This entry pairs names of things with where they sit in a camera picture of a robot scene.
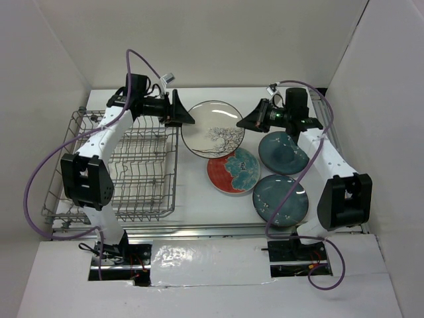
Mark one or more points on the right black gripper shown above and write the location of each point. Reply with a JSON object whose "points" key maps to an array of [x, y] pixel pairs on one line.
{"points": [[256, 120]]}

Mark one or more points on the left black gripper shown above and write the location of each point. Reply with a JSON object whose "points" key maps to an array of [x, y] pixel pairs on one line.
{"points": [[176, 114]]}

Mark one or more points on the dark blue plate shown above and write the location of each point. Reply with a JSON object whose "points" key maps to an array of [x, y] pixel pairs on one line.
{"points": [[270, 192], [280, 154]]}

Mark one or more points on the white tree pattern plate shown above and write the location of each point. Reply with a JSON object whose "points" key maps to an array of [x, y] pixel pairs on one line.
{"points": [[214, 133]]}

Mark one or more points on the red teal floral plate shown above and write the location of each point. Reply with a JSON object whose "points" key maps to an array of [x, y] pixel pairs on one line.
{"points": [[236, 173]]}

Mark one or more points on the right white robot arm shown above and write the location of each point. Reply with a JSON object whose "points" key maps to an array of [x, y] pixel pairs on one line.
{"points": [[346, 195]]}

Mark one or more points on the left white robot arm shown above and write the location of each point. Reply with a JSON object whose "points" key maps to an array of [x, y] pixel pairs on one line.
{"points": [[85, 175]]}

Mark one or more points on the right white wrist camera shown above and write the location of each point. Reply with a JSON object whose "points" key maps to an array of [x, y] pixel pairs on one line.
{"points": [[272, 89]]}

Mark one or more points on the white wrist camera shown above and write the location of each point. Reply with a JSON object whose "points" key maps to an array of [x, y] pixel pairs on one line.
{"points": [[272, 89], [166, 80]]}

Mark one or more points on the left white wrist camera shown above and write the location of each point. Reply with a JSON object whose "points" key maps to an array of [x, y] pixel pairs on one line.
{"points": [[166, 80]]}

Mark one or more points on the grey wire dish rack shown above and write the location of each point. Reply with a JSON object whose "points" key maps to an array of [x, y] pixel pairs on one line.
{"points": [[143, 168]]}

